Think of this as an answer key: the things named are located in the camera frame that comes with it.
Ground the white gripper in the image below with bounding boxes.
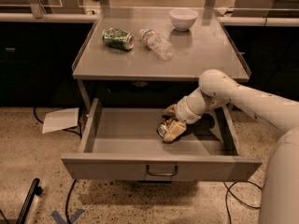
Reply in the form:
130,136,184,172
163,96,201,143

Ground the orange soda can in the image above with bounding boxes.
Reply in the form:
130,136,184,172
156,117,177,138

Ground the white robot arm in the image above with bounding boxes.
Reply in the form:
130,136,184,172
157,69,299,224

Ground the open grey top drawer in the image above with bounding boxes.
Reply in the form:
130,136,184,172
62,99,262,182

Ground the grey metal counter cabinet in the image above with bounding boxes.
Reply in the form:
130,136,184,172
73,7,250,107

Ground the green soda can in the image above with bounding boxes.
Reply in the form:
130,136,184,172
102,28,134,51

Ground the clear plastic water bottle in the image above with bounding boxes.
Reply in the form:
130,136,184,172
139,29,173,61

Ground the white bowl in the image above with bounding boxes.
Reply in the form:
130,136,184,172
169,8,198,31

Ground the white paper sheet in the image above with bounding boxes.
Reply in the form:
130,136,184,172
42,108,78,133

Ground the blue tape cross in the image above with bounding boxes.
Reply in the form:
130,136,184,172
50,209,84,224

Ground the black bar lower left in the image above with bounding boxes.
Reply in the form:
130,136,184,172
15,178,43,224

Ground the black drawer handle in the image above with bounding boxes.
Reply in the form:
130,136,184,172
146,165,178,177

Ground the black floor cable right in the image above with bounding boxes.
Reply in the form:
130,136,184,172
222,180,263,224

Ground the black floor cable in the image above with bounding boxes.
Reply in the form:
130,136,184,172
222,180,263,224
64,178,78,224

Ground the black floor cable left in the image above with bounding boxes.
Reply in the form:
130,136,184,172
64,178,78,224

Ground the black cable behind paper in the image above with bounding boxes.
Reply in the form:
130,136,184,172
33,106,83,139

